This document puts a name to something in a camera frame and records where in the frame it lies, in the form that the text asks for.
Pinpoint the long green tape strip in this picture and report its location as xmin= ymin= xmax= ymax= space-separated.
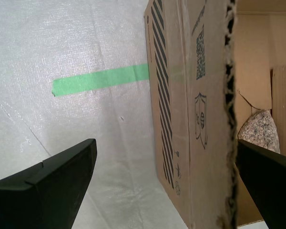
xmin=51 ymin=63 xmax=150 ymax=97

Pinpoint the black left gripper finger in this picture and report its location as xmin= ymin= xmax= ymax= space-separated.
xmin=0 ymin=139 xmax=97 ymax=229
xmin=235 ymin=139 xmax=286 ymax=229

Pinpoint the speckled pinkish granite rock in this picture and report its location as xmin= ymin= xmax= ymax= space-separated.
xmin=238 ymin=109 xmax=281 ymax=154

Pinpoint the brown cardboard box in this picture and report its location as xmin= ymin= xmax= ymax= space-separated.
xmin=143 ymin=0 xmax=286 ymax=229

